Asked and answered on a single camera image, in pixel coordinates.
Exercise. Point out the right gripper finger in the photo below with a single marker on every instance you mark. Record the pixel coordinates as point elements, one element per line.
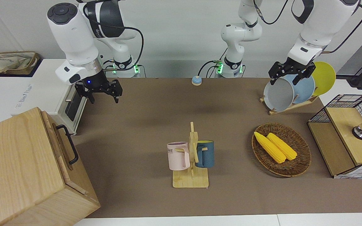
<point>82,88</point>
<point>117,89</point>

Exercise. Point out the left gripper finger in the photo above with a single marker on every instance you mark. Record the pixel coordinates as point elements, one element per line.
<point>276,69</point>
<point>309,70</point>

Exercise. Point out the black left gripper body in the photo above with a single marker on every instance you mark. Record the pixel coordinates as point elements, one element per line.
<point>295,67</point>

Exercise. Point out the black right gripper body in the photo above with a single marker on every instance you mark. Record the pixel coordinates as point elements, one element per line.
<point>96,82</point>

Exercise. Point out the light wooden drawer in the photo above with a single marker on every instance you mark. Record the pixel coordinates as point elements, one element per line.
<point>55,138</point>

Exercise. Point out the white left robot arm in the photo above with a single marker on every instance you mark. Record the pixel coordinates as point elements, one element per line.
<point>322,22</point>

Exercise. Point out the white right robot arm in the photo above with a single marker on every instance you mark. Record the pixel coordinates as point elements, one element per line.
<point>71,34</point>

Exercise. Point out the yellow plate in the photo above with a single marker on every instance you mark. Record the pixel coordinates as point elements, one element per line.
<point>325,77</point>

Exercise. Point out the light blue plate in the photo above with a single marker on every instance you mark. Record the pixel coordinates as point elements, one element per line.
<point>303,89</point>

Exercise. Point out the white box green light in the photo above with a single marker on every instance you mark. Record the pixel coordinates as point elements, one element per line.
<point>219,70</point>
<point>137,72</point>

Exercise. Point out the grey plate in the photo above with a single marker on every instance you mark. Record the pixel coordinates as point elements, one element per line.
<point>278,95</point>

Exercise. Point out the cream toaster oven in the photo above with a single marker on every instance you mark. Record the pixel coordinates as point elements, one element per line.
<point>49,100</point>

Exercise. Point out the wooden plate rack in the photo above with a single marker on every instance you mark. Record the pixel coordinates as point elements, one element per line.
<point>300,104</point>

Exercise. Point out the yellow corn cob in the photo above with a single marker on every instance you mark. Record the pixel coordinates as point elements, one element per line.
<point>283,147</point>
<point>270,147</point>

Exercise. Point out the beige canvas bag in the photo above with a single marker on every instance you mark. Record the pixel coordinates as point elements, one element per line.
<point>8,62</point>

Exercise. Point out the small blue bell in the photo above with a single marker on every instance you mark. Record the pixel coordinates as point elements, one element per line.
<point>196,81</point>

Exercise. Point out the pink mug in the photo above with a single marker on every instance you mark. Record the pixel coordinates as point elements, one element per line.
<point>176,157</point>

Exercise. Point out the brown wicker basket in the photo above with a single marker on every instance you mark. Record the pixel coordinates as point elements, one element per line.
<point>297,166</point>

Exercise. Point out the light wooden cabinet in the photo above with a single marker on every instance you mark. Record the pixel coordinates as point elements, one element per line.
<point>17,163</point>

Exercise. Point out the dark blue mug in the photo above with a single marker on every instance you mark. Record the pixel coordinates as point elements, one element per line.
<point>207,155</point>

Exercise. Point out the wooden mug tree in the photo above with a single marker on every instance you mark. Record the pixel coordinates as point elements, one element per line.
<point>190,180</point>

